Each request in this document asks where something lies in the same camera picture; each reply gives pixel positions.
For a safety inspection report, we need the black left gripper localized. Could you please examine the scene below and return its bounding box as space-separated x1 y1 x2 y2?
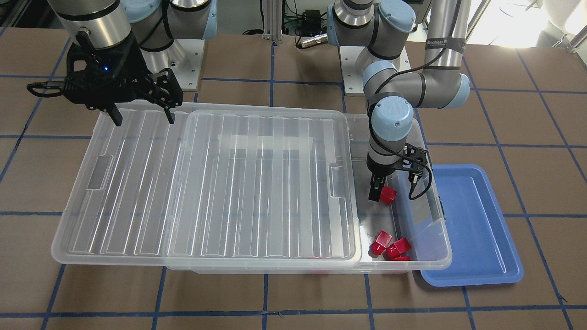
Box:
367 158 395 202

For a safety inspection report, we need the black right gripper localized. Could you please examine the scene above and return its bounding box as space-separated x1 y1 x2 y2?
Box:
27 32 184 127

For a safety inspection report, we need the clear plastic box lid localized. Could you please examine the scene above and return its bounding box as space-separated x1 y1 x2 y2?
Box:
51 102 361 274

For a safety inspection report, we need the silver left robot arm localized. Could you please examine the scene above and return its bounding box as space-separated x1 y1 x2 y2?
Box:
327 0 471 201

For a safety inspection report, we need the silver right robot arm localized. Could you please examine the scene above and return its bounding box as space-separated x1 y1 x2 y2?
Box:
27 0 217 126

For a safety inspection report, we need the clear plastic storage box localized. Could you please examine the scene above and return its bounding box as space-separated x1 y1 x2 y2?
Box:
163 111 452 274

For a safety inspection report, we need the red block top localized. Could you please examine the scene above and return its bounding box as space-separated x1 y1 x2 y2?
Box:
369 230 393 257

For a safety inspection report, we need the red block middle cluster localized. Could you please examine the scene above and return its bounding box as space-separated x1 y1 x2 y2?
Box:
383 238 412 260

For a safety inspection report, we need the black box latch upper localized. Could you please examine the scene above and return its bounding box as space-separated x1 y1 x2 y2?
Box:
438 196 446 219

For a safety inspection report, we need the blue plastic tray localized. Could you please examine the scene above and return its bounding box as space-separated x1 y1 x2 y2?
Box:
393 164 524 287

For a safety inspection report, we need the silver metal connector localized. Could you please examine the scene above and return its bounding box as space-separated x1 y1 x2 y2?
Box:
295 33 328 50

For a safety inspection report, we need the black camera cable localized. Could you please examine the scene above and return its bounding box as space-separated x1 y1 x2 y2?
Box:
404 158 433 201

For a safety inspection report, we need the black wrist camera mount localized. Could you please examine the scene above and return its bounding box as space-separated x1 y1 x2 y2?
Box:
399 143 432 185

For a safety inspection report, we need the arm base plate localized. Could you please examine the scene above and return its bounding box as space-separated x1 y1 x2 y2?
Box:
141 39 206 92
338 45 411 97

